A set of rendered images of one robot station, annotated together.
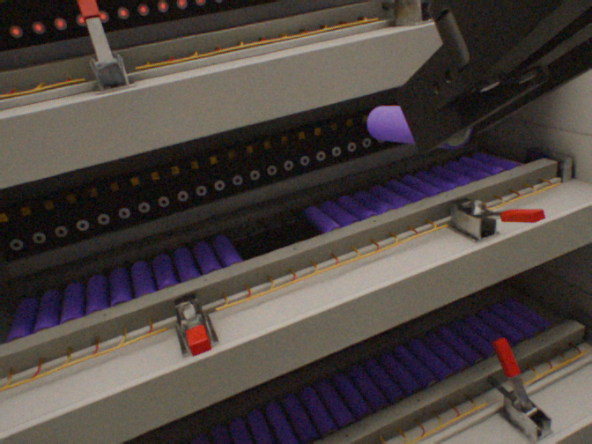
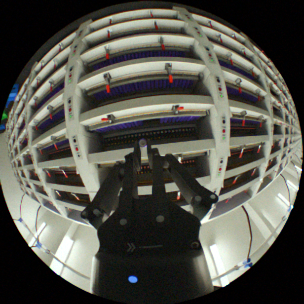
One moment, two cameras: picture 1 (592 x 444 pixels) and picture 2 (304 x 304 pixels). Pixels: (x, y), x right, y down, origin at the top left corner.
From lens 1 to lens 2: 0.12 m
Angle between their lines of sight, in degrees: 26
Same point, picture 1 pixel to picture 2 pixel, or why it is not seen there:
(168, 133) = (173, 144)
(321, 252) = (145, 116)
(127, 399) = (189, 101)
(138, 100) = (177, 151)
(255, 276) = (160, 114)
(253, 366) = (167, 98)
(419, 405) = (128, 81)
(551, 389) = (98, 81)
